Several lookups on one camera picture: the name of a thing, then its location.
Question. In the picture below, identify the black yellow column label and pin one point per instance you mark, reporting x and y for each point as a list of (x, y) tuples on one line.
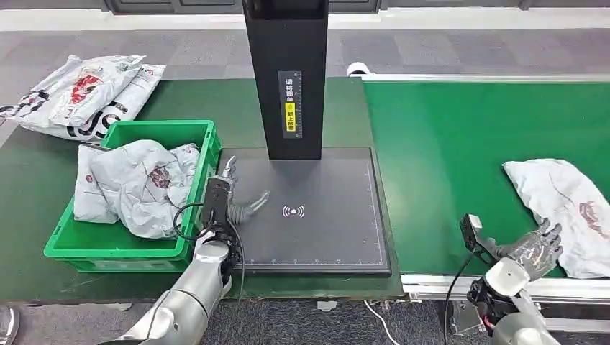
[(289, 119)]

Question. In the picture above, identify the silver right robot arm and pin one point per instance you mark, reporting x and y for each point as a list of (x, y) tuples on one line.
[(507, 278)]

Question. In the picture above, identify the dark cabinet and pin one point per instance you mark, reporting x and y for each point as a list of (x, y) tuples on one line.
[(167, 5)]

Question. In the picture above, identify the green conveyor belt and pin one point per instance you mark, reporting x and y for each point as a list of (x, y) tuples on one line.
[(438, 143)]

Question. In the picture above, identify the black scanner base pad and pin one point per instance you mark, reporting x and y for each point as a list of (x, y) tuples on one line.
[(324, 190)]

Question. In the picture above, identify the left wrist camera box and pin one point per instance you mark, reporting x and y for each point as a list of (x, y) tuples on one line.
[(215, 200)]

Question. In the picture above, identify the green plastic crate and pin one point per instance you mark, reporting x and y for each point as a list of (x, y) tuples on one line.
[(157, 131)]

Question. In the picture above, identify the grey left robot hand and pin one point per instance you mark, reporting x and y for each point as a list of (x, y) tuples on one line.
[(238, 212)]

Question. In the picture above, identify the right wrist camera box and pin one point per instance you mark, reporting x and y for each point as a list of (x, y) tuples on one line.
[(472, 231)]

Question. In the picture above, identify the white parcel bag red print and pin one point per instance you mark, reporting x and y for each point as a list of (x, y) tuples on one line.
[(572, 190), (133, 190), (81, 88)]

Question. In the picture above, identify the white parcel bag black print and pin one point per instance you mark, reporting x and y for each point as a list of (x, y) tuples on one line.
[(124, 107)]

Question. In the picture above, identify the silver conveyor frame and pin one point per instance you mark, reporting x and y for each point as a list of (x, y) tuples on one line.
[(438, 285)]

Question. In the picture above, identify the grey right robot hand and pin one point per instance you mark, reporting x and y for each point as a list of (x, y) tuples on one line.
[(533, 252)]

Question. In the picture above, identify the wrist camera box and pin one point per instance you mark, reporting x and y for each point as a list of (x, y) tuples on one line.
[(472, 231), (215, 200)]

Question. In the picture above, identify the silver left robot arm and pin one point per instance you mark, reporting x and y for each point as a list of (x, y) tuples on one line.
[(190, 295)]

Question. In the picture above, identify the small white tag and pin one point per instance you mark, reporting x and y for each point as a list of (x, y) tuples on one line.
[(327, 306)]

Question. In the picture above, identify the black scanner column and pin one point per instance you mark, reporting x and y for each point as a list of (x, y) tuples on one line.
[(267, 95)]

